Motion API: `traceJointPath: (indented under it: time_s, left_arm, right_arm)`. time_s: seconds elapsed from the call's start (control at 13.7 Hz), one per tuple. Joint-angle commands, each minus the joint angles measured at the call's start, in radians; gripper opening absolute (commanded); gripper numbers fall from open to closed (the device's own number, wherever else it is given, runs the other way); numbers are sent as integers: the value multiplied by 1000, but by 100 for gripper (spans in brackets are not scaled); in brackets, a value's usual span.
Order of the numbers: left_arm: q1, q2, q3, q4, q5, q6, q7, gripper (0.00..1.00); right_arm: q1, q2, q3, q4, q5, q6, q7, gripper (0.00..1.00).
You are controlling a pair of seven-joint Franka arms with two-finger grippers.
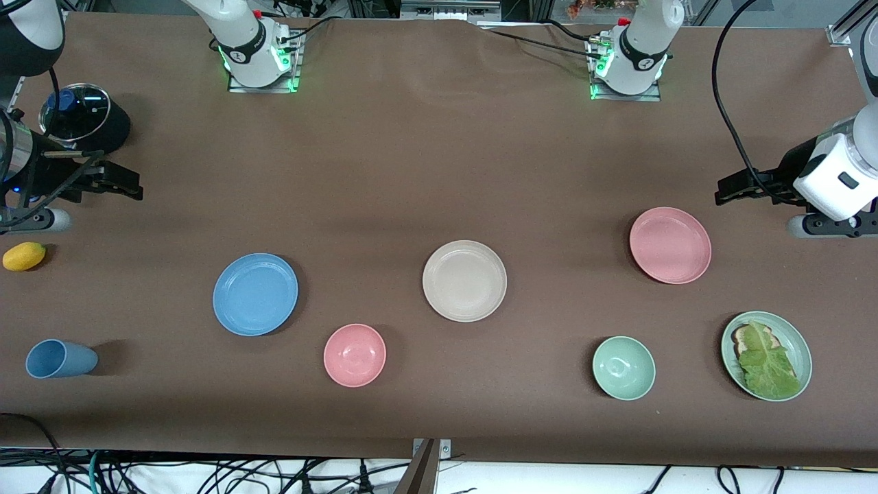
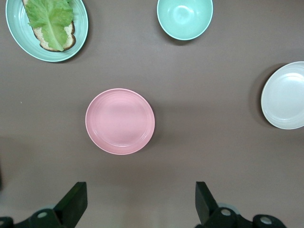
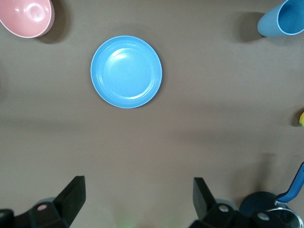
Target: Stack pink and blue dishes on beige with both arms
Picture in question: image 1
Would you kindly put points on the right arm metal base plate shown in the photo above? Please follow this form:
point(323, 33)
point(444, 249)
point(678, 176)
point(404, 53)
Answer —
point(264, 89)

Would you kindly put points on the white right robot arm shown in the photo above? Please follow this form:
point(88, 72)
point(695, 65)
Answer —
point(243, 41)

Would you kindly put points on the blue pot with glass lid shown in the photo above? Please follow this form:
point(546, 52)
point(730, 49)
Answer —
point(113, 127)

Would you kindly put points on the grey power strip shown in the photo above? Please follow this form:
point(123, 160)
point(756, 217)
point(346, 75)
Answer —
point(446, 10)

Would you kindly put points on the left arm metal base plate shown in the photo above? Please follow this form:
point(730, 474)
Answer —
point(617, 97)

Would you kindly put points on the yellow lemon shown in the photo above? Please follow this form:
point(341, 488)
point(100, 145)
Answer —
point(24, 256)

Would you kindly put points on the toast slice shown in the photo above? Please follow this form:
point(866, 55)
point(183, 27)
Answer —
point(739, 336)

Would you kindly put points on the pink plate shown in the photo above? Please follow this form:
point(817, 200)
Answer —
point(670, 245)

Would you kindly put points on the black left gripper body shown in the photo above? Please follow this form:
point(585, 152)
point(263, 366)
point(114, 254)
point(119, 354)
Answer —
point(790, 167)

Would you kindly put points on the beige plate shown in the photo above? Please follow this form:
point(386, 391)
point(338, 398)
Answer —
point(464, 280)

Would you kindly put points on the blue cup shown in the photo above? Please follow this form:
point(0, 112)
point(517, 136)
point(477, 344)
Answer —
point(58, 359)

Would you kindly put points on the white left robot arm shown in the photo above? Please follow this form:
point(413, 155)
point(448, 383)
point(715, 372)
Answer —
point(641, 41)

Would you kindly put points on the metal table edge bracket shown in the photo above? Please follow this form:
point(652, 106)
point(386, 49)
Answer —
point(444, 447)

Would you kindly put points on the green plate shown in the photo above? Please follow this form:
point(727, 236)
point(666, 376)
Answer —
point(799, 343)

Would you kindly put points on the blue plate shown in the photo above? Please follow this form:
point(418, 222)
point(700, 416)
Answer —
point(255, 295)

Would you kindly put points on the dark angled bar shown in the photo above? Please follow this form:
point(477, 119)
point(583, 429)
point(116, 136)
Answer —
point(420, 473)

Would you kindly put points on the small pink bowl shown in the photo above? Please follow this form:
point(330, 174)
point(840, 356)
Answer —
point(354, 355)

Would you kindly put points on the green lettuce leaf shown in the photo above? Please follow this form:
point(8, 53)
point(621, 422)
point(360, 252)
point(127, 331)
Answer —
point(768, 367)

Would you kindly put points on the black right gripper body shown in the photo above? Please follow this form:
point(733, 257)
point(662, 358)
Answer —
point(49, 180)

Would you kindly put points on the small green bowl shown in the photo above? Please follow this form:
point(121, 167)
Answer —
point(623, 368)

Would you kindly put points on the aluminium frame profile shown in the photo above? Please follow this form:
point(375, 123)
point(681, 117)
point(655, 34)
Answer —
point(840, 33)

